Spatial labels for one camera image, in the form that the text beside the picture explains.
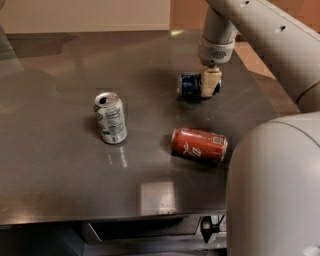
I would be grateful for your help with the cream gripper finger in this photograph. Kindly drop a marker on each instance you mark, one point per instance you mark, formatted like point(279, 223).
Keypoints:
point(210, 78)

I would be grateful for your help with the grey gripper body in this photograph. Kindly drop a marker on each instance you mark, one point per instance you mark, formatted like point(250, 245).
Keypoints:
point(213, 53)

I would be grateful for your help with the blue pepsi can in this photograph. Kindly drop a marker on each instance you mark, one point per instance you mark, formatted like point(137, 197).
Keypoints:
point(190, 85)

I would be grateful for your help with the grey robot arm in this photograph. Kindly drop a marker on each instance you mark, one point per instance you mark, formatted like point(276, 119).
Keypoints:
point(273, 181)

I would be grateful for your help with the red coca-cola can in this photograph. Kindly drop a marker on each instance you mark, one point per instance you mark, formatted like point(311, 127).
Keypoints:
point(198, 144)

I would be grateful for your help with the silver green soda can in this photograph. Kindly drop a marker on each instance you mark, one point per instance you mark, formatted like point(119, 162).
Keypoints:
point(110, 117)

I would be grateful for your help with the microwave oven under table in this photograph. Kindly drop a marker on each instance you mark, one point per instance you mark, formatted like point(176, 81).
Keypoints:
point(162, 227)

